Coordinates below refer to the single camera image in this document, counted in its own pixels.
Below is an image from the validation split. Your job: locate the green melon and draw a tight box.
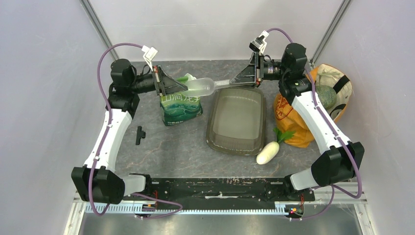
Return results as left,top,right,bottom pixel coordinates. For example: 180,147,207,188
316,85,337,110

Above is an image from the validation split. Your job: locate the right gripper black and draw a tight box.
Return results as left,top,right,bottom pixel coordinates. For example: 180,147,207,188
229,51,289,89

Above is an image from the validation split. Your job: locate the clear plastic scoop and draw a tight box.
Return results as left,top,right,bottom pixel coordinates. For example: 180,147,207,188
181,77,236,97

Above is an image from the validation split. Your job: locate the grey plastic litter box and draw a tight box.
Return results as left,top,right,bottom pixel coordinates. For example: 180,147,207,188
206,87,266,156

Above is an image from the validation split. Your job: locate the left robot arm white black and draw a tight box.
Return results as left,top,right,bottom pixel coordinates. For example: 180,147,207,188
71,59,187,204

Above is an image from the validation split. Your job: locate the grey cable duct strip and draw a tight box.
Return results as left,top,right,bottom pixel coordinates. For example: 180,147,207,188
85,203,288,215

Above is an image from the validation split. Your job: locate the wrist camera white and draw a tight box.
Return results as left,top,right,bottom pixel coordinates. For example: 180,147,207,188
249,30,269,54
141,45,158,71

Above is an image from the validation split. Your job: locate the purple cable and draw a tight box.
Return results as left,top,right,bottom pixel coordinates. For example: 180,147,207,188
88,43,184,220
266,27,363,221

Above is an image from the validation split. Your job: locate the white radish toy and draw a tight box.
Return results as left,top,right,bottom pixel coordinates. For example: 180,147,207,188
256,127,295,165

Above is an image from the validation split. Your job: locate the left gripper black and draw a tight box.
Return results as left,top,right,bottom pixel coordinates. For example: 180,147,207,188
130,65,187,96

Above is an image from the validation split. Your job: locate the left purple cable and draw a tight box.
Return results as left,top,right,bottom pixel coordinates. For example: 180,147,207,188
88,43,184,220

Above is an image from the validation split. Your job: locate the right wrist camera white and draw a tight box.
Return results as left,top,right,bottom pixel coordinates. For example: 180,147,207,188
249,30,269,54

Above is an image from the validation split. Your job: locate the aluminium frame rail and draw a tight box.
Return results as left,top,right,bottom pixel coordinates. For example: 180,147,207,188
72,181,369,204

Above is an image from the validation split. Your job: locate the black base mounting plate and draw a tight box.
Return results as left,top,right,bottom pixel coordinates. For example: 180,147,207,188
142,177,315,211

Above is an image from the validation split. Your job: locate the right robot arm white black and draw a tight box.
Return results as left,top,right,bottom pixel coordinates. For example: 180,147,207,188
231,41,365,200

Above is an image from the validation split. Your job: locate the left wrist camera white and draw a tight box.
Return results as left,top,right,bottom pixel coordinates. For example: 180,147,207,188
141,45,158,71

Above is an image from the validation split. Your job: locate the orange tote bag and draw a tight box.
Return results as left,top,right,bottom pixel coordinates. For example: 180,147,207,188
273,64,353,148

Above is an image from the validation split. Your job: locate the black bag clip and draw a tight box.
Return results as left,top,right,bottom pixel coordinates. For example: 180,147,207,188
135,126,146,145

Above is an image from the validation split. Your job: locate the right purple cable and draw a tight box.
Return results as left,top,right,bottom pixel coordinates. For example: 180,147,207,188
266,27,363,221

